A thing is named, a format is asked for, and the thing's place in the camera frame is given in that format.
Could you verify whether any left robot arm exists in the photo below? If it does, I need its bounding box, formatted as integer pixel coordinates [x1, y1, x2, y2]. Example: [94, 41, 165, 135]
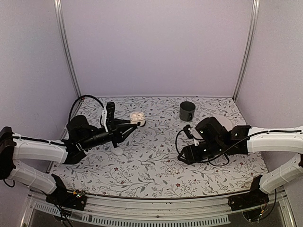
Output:
[0, 115, 138, 205]

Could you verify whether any front aluminium rail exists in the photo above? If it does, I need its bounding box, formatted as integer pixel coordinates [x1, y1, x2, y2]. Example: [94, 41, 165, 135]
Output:
[20, 188, 297, 227]

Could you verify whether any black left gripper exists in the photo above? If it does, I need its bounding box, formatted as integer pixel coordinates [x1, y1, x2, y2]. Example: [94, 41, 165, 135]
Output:
[80, 119, 137, 150]

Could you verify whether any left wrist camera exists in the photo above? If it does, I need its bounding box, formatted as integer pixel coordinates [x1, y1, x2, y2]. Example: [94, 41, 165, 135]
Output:
[101, 102, 115, 132]

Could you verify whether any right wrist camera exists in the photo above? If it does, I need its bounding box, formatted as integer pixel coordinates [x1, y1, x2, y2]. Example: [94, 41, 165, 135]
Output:
[183, 125, 204, 146]

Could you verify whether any white earbud case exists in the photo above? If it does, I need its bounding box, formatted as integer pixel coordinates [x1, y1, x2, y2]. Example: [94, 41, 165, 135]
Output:
[111, 147, 123, 156]
[129, 112, 146, 127]

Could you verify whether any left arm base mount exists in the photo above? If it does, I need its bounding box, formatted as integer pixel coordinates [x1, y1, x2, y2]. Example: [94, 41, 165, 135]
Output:
[45, 174, 87, 211]

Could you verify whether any left aluminium frame post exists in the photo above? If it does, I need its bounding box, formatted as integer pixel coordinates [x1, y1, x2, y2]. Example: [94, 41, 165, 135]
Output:
[53, 0, 82, 97]

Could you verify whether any right aluminium frame post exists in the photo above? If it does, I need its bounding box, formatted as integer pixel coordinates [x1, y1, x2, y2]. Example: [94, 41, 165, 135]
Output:
[232, 0, 260, 103]

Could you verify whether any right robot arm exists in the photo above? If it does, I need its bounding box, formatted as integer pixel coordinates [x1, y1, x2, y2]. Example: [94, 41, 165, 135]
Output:
[177, 117, 303, 206]

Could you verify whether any white closed earbud case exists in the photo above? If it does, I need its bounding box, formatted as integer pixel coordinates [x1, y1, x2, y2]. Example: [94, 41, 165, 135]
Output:
[111, 147, 123, 156]

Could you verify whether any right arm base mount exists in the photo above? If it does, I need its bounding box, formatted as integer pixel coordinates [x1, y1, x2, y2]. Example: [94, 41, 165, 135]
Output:
[228, 175, 269, 211]

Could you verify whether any dark grey mug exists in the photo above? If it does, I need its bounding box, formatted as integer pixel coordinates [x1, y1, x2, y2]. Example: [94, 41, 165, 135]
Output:
[179, 101, 196, 122]

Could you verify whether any floral patterned table mat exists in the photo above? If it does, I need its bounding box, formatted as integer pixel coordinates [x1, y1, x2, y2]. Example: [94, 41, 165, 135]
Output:
[51, 97, 267, 199]

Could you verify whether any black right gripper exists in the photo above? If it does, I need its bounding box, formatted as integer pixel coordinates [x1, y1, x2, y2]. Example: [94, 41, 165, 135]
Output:
[178, 140, 224, 165]

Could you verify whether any aluminium frame post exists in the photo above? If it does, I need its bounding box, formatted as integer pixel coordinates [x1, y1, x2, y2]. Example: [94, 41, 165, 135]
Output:
[232, 0, 260, 103]
[53, 0, 82, 97]

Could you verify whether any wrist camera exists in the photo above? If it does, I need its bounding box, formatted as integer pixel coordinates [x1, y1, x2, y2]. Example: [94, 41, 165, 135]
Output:
[101, 102, 115, 132]
[183, 125, 204, 146]

